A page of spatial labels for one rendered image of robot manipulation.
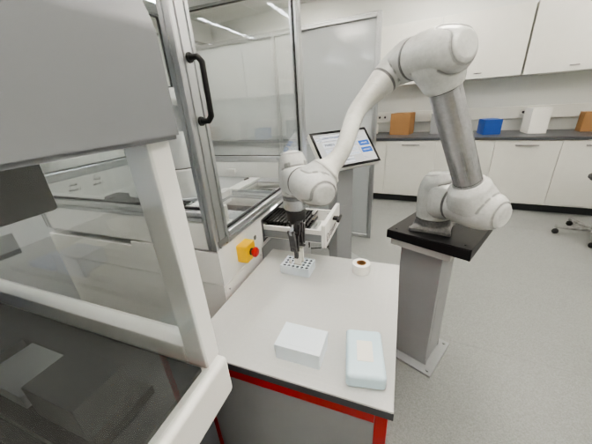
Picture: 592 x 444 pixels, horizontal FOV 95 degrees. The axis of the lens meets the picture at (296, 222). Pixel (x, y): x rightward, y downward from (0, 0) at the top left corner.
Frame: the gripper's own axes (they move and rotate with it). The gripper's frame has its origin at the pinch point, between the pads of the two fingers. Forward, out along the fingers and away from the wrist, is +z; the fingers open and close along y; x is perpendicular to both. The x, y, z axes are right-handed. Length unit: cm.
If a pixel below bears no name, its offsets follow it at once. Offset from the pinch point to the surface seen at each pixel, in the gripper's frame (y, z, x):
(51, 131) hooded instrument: -71, -55, -8
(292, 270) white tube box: -3.3, 5.2, 2.0
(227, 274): -19.9, 0.3, 20.5
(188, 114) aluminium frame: -23, -56, 21
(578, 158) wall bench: 309, 18, -201
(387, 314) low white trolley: -13.8, 7.7, -36.1
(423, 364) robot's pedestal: 38, 82, -55
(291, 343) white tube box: -39.2, 2.3, -13.9
